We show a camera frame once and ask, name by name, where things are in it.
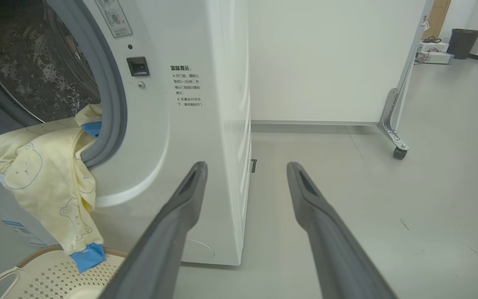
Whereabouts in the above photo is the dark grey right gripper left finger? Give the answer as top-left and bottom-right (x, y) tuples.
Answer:
(98, 161), (209, 299)

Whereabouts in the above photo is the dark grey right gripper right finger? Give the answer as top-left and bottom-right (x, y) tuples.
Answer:
(286, 161), (398, 299)

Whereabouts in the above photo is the pale yellow bear-print garment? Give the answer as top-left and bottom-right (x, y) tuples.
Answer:
(0, 104), (107, 274)

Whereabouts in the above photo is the white front-load washing machine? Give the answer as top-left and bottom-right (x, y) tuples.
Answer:
(0, 0), (253, 266)

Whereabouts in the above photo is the black door lock socket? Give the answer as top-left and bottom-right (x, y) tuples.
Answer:
(127, 56), (150, 77)

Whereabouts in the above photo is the stainless steel washing machine drum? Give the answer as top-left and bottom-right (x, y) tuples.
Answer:
(0, 0), (102, 123)

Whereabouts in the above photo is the round drain filter cover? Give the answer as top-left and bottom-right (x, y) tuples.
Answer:
(182, 239), (215, 263)

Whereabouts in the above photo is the cream perforated laundry basket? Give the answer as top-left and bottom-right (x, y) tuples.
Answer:
(0, 245), (129, 299)

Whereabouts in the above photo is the metal partition leg with caster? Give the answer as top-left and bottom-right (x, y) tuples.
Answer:
(377, 0), (435, 160)

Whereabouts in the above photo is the blue energy label sticker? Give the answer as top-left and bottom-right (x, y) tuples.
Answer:
(2, 220), (49, 248)

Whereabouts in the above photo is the white partition panel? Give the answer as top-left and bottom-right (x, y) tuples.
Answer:
(247, 0), (428, 125)

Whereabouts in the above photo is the white equipment box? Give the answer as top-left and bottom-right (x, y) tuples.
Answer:
(415, 39), (455, 65)

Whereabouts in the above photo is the grey warning sticker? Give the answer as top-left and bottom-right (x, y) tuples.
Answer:
(95, 0), (133, 39)

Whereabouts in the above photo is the dark grey trash bin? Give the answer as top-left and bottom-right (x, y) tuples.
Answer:
(446, 28), (478, 60)

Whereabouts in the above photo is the brown cardboard sheet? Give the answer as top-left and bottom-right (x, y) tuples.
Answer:
(424, 0), (452, 40)

